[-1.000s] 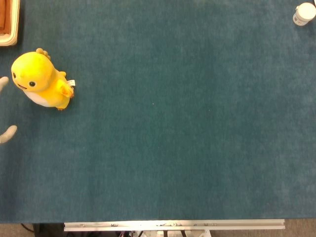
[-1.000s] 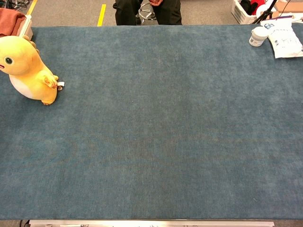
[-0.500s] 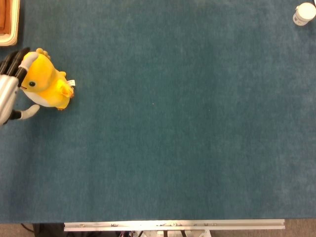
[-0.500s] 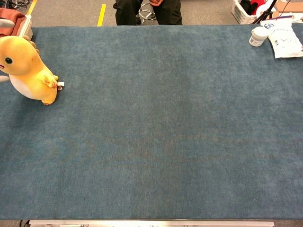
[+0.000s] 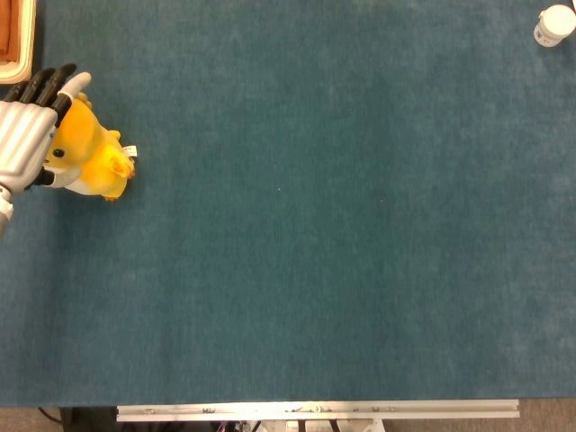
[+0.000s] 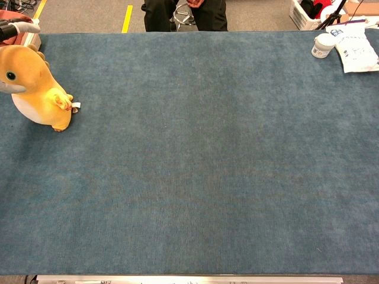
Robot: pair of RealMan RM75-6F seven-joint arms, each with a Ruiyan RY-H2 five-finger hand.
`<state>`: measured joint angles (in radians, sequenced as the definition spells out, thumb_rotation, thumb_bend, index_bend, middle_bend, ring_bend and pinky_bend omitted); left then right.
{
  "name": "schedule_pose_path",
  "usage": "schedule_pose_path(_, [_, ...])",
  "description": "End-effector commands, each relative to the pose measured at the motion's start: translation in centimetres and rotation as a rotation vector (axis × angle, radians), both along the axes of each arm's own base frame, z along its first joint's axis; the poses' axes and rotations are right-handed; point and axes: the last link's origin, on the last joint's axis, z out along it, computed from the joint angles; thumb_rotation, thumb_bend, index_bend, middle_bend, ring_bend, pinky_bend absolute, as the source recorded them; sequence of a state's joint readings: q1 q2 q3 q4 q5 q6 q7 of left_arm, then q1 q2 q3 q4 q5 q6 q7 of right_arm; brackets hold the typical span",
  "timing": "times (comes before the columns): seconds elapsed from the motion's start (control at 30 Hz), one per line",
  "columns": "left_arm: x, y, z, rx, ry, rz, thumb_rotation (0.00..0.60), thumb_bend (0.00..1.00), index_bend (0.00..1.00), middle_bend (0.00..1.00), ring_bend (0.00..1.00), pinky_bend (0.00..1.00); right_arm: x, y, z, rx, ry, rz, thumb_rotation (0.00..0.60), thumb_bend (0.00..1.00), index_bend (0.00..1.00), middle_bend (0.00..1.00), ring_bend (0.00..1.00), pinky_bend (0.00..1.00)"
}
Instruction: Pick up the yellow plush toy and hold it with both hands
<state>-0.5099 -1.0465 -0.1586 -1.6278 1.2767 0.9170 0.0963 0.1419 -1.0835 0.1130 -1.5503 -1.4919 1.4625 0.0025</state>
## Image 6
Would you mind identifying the black floor cables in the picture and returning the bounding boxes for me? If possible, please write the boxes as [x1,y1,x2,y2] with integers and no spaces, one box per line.
[11,0,40,10]

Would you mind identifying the chrome stool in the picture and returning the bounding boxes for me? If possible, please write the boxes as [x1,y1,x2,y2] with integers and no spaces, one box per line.
[171,2,197,32]

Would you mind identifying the person in black trousers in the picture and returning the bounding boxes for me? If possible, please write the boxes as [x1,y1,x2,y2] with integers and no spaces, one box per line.
[141,0,229,32]

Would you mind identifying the yellow plush dinosaur toy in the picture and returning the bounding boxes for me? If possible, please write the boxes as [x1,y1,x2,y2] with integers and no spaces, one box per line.
[0,44,82,133]

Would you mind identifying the black tripod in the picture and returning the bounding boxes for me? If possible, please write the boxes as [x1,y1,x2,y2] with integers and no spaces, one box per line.
[314,0,349,31]

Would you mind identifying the white plastic jar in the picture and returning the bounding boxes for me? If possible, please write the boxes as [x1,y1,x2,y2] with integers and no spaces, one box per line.
[310,32,339,59]

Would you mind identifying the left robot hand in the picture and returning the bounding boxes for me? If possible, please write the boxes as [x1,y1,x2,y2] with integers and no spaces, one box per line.
[0,17,41,95]

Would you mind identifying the white printed plastic bag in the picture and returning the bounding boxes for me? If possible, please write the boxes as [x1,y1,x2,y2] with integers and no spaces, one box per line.
[325,25,379,73]

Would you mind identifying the cardboard box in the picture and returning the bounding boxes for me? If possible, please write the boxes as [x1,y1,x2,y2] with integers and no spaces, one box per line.
[344,2,379,19]

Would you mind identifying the aluminium rail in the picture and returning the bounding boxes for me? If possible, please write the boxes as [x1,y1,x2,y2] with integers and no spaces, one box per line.
[36,275,345,284]

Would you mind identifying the blue carpet mat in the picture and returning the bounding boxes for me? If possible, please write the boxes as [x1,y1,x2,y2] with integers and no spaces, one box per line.
[0,29,379,276]

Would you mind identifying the light wooden tray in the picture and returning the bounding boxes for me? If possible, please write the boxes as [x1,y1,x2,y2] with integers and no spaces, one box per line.
[23,18,43,49]

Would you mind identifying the white laundry basket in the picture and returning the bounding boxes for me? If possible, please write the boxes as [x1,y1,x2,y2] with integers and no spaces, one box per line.
[289,0,348,31]

